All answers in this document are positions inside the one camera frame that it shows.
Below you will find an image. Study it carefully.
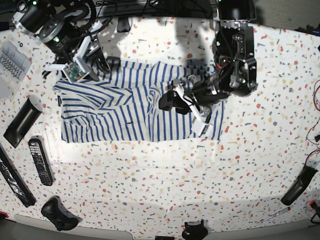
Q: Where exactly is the small red black clip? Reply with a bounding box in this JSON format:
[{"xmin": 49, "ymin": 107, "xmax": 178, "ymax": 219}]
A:
[{"xmin": 309, "ymin": 200, "xmax": 318, "ymax": 208}]

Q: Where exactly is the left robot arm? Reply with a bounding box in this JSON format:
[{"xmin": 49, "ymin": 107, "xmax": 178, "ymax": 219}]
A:
[{"xmin": 158, "ymin": 0, "xmax": 258, "ymax": 138}]

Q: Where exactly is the blue white striped t-shirt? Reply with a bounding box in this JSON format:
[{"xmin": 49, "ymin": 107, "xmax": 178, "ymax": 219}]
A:
[{"xmin": 53, "ymin": 61, "xmax": 215, "ymax": 143}]

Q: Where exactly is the small black shirt tag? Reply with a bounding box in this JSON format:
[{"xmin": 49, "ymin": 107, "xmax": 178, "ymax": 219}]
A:
[{"xmin": 57, "ymin": 95, "xmax": 62, "ymax": 107}]

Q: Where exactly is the red wire bundle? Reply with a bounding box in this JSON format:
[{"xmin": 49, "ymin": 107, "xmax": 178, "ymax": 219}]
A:
[{"xmin": 306, "ymin": 79, "xmax": 320, "ymax": 163}]

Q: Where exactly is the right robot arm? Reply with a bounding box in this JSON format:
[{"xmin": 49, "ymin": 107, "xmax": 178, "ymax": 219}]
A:
[{"xmin": 12, "ymin": 0, "xmax": 111, "ymax": 83}]

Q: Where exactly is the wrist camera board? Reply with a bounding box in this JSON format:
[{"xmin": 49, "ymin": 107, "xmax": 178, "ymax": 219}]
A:
[
  {"xmin": 63, "ymin": 62, "xmax": 88, "ymax": 83},
  {"xmin": 201, "ymin": 124, "xmax": 213, "ymax": 136}
]

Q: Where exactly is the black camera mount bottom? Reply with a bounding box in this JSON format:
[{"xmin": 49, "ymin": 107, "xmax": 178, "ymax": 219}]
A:
[{"xmin": 181, "ymin": 219, "xmax": 208, "ymax": 240}]

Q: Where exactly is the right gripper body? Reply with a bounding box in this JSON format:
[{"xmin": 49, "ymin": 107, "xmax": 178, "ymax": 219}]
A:
[{"xmin": 41, "ymin": 21, "xmax": 103, "ymax": 79}]

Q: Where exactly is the black game controller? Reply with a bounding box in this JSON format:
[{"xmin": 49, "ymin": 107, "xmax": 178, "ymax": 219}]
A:
[{"xmin": 41, "ymin": 197, "xmax": 79, "ymax": 232}]

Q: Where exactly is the black clamp top edge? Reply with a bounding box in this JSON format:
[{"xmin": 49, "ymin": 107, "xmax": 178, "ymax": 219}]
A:
[{"xmin": 116, "ymin": 17, "xmax": 131, "ymax": 33}]

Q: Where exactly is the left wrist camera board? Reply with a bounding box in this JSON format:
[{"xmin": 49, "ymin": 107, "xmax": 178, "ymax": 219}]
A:
[{"xmin": 201, "ymin": 124, "xmax": 213, "ymax": 136}]

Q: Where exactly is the clear plastic screw box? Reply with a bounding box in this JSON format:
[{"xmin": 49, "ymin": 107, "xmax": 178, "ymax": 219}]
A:
[{"xmin": 0, "ymin": 40, "xmax": 32, "ymax": 102}]

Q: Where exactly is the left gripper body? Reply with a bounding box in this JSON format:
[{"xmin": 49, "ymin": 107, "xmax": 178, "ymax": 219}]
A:
[{"xmin": 169, "ymin": 74, "xmax": 225, "ymax": 137}]

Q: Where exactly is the long black flat bar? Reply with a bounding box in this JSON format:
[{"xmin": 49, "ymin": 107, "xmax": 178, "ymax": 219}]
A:
[{"xmin": 0, "ymin": 145, "xmax": 36, "ymax": 208}]

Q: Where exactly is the black handle tool right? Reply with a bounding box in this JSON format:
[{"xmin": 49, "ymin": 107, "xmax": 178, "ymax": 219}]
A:
[{"xmin": 280, "ymin": 165, "xmax": 318, "ymax": 206}]

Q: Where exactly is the black tv remote control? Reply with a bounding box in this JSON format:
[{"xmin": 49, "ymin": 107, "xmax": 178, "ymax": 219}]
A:
[{"xmin": 28, "ymin": 137, "xmax": 54, "ymax": 186}]

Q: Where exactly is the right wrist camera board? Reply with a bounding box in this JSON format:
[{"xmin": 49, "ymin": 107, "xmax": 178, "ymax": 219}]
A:
[{"xmin": 63, "ymin": 62, "xmax": 88, "ymax": 83}]

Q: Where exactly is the red tipped screwdriver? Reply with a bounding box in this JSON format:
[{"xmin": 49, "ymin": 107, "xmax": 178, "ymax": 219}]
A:
[{"xmin": 260, "ymin": 206, "xmax": 291, "ymax": 223}]

